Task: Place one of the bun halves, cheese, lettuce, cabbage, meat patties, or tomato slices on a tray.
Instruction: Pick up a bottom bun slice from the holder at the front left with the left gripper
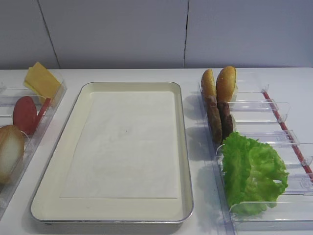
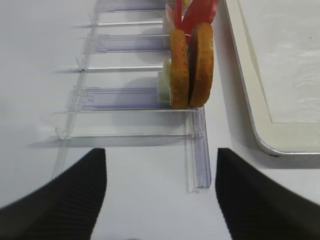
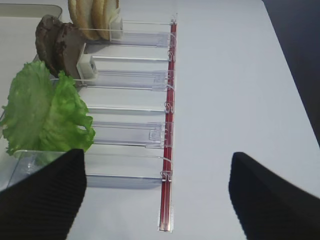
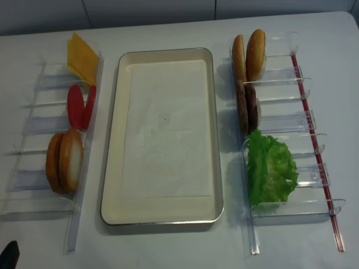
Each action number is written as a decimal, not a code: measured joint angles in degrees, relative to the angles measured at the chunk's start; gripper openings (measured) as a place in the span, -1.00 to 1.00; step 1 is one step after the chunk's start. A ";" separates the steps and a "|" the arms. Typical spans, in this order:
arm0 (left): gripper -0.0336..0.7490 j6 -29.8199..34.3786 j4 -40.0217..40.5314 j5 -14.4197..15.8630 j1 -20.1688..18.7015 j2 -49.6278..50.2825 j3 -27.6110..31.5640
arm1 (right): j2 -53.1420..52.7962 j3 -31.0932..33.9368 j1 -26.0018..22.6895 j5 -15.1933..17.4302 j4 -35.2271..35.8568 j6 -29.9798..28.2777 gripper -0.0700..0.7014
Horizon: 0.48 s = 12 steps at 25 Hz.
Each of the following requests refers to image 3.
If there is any green lettuce leaf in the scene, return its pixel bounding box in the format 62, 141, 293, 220
0, 61, 96, 155

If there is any sesame bun half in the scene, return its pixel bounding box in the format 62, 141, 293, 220
91, 0, 119, 40
67, 0, 100, 41

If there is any sesame bun half right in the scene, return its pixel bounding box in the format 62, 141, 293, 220
91, 0, 119, 40

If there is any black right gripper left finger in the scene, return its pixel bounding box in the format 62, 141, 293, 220
0, 149, 87, 240

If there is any brown meat patty front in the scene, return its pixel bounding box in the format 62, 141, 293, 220
35, 14, 62, 77

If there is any clear acrylic rack right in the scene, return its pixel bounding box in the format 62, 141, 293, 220
0, 13, 179, 233

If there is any brown meat patty rear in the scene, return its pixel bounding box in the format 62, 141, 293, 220
53, 23, 86, 79

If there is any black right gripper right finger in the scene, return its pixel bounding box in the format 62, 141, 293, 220
228, 152, 320, 240

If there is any sesame bun half left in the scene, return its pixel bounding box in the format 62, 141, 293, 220
67, 0, 100, 41

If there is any cream metal tray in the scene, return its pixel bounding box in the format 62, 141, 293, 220
0, 3, 63, 19

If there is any brown meat patty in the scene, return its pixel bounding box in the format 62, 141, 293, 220
35, 14, 62, 77
53, 23, 86, 79

